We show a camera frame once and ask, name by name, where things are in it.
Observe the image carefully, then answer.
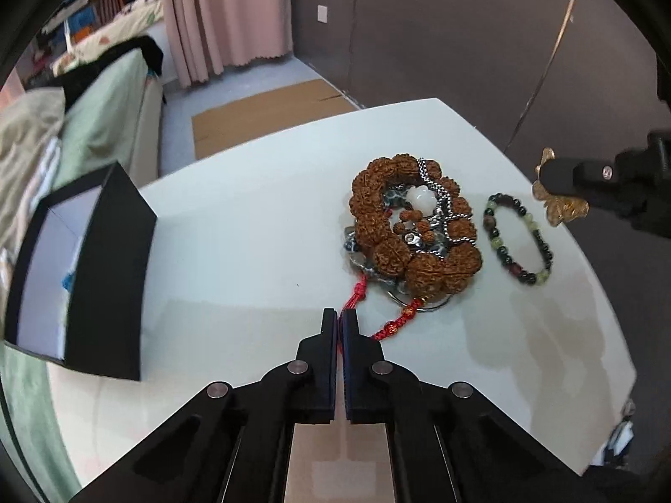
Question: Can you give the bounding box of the green bed sheet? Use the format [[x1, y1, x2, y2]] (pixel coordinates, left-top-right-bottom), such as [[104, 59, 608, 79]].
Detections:
[[52, 49, 149, 189]]

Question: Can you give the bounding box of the white stone pendant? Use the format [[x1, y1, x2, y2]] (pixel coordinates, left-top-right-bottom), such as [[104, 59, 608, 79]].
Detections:
[[405, 185, 438, 217]]

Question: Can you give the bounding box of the white wall socket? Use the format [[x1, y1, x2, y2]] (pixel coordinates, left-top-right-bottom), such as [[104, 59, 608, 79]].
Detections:
[[316, 5, 329, 24]]

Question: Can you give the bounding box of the brown rudraksha bead bracelet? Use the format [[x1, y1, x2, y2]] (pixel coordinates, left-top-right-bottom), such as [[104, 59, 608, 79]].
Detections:
[[348, 153, 484, 297]]

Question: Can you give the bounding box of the grey glass bead bracelet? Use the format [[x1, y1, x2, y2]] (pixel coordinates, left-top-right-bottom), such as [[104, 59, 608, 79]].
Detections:
[[340, 183, 458, 294]]

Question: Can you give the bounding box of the pink curtain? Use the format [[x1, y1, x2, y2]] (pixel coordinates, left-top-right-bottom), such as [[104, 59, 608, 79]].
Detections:
[[161, 0, 294, 88]]

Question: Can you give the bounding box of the gold leaf ornament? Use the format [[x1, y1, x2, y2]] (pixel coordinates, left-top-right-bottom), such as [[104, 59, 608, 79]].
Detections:
[[532, 148, 589, 227]]

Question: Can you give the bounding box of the black clothing on bed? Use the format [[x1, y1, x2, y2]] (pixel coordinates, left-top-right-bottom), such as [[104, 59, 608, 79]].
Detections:
[[33, 35, 164, 109]]

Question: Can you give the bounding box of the black jewelry box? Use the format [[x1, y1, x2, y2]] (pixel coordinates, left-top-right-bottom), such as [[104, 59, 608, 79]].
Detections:
[[5, 162, 157, 380]]

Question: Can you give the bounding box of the beige blanket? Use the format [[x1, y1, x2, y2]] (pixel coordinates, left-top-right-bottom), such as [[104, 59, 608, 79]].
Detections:
[[0, 86, 67, 252]]

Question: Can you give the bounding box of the red knotted cord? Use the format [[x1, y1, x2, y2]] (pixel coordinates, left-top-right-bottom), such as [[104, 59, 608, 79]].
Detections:
[[340, 275, 424, 352]]

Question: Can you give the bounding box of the dark green bead bracelet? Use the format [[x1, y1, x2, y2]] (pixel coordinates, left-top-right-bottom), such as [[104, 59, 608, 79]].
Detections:
[[482, 192, 555, 288]]

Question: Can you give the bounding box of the beige bed frame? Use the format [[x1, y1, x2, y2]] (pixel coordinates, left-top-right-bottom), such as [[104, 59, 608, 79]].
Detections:
[[128, 77, 163, 187]]

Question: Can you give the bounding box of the flat brown cardboard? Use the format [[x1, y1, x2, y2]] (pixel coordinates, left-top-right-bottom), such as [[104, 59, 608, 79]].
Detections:
[[192, 80, 357, 160]]

